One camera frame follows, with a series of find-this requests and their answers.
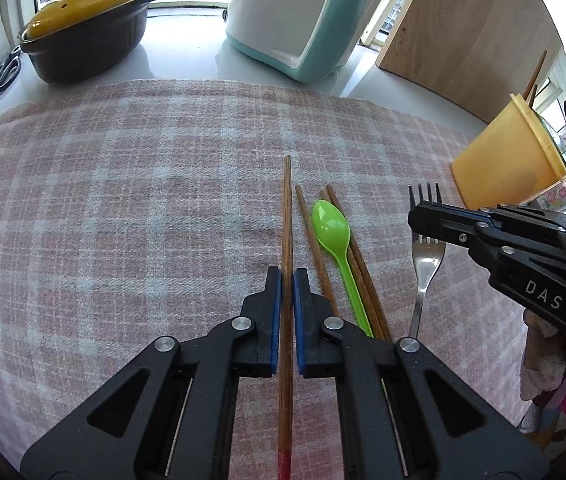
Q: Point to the teal and white cooker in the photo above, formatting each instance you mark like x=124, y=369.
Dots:
x=273, y=15

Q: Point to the pink checkered table cloth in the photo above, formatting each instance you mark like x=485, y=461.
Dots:
x=113, y=210

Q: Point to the floral white slow cooker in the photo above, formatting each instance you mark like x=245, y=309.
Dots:
x=555, y=199

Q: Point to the metal fork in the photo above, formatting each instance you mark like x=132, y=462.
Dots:
x=425, y=270

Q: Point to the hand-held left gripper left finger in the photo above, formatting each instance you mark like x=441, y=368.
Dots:
x=275, y=320

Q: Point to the green plastic spoon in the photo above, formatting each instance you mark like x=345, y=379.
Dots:
x=330, y=230

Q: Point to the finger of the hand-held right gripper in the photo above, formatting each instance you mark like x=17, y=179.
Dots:
x=438, y=222
x=468, y=212

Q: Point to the black casserole pot yellow lid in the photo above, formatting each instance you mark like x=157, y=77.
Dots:
x=88, y=45

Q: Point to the light wooden board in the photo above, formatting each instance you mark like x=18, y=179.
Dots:
x=463, y=25

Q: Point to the yellow plastic container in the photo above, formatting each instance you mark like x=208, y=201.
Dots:
x=503, y=160

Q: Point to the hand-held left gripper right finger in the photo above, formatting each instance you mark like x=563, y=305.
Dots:
x=299, y=325

